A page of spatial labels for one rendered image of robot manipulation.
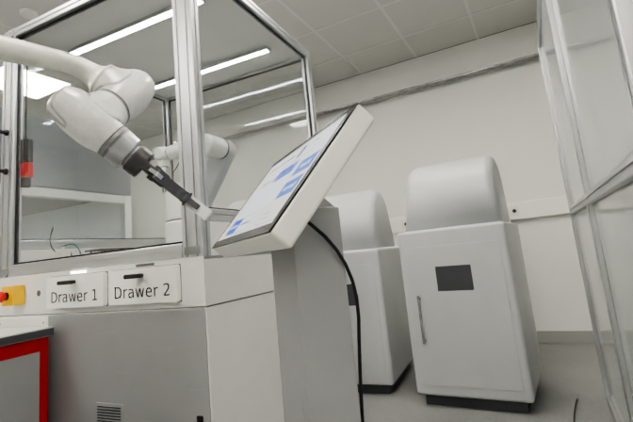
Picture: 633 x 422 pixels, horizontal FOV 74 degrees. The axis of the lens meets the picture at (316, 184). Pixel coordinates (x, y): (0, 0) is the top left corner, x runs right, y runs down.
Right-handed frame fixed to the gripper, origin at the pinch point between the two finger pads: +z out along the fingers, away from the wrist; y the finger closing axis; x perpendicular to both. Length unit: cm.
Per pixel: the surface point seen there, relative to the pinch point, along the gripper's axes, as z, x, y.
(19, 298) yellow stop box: -23, 62, 75
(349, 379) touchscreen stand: 45, 10, -30
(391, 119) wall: 116, -205, 267
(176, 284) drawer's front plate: 11.5, 20.5, 22.0
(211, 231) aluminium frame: 9.5, 2.0, 22.4
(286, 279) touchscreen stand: 23.0, 1.4, -21.2
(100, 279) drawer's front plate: -6, 36, 46
